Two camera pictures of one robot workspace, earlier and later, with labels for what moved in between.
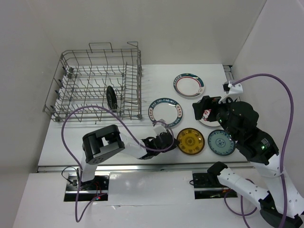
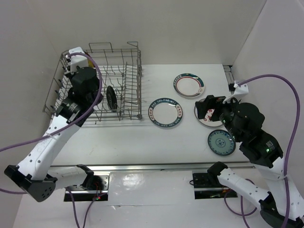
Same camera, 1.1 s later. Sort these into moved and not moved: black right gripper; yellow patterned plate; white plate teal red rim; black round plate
Moved: yellow patterned plate
Not moved: black round plate; black right gripper; white plate teal red rim
